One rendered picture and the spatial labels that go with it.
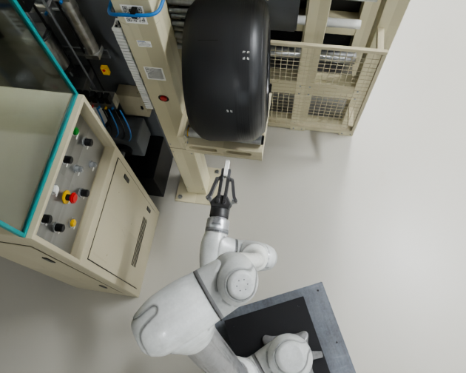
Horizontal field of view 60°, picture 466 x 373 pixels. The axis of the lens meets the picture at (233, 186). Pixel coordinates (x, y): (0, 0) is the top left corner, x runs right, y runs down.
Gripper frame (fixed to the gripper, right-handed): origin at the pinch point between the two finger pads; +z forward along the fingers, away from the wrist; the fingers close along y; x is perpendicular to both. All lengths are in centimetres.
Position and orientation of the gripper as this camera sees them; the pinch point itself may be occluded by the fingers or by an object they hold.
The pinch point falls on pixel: (226, 169)
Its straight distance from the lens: 162.3
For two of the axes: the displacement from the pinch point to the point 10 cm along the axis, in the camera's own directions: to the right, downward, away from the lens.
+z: 1.5, -9.6, 2.5
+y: -9.9, -1.2, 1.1
